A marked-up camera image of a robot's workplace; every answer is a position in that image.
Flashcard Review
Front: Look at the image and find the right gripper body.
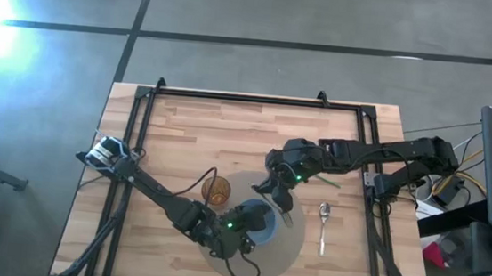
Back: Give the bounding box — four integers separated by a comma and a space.
251, 134, 330, 199

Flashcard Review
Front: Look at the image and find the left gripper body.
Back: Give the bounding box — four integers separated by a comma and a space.
199, 199, 273, 264

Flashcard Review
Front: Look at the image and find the silver metal fork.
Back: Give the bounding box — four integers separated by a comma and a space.
281, 207, 297, 229

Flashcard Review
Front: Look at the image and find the silver metal spoon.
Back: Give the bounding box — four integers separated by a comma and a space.
314, 201, 334, 258

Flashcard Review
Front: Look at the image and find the green drinking straw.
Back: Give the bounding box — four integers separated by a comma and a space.
314, 174, 343, 190

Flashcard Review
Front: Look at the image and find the blue ceramic bowl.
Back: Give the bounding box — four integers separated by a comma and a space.
234, 198, 280, 248

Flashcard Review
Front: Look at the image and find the amber faceted plastic tumbler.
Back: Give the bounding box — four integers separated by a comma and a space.
199, 174, 234, 208

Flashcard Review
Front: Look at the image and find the round grey placemat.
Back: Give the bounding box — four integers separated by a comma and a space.
191, 166, 312, 276

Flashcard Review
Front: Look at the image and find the white box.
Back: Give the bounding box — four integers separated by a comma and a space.
415, 199, 446, 223

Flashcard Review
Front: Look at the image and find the black power adapter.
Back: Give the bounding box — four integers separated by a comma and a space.
432, 175, 465, 207

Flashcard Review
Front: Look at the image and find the red object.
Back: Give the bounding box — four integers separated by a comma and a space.
421, 241, 448, 269

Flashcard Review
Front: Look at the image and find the black diagonal bar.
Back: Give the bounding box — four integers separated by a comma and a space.
415, 195, 491, 243

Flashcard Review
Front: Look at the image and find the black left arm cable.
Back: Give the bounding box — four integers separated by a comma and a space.
168, 162, 219, 207

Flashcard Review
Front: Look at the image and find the black aluminium table frame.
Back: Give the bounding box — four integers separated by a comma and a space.
50, 68, 449, 276

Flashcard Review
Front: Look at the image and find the yellow cable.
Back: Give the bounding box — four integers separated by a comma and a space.
431, 145, 491, 200

